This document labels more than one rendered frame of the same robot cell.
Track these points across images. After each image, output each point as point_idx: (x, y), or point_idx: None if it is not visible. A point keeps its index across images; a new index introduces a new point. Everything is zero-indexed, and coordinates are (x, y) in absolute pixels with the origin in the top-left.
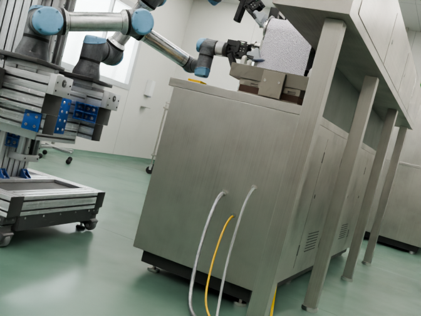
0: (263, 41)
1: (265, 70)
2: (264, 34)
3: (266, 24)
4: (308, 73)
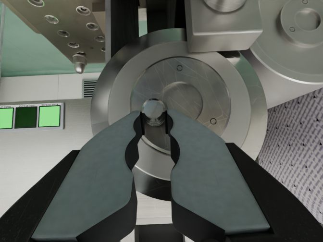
0: (189, 38)
1: (0, 0)
2: (105, 75)
3: (94, 131)
4: (75, 63)
